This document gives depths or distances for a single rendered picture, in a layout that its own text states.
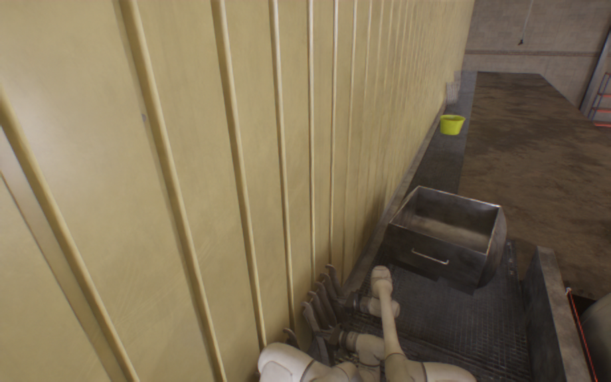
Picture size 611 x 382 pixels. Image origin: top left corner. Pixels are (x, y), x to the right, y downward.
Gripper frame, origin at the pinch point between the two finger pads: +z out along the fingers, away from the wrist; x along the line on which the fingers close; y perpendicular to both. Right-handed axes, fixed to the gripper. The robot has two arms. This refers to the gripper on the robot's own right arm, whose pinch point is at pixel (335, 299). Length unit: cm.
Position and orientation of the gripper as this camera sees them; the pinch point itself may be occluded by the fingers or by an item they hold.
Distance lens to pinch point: 200.1
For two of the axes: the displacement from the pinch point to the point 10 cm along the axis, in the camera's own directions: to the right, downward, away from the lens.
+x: 4.6, -4.3, 7.8
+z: -8.6, 0.0, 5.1
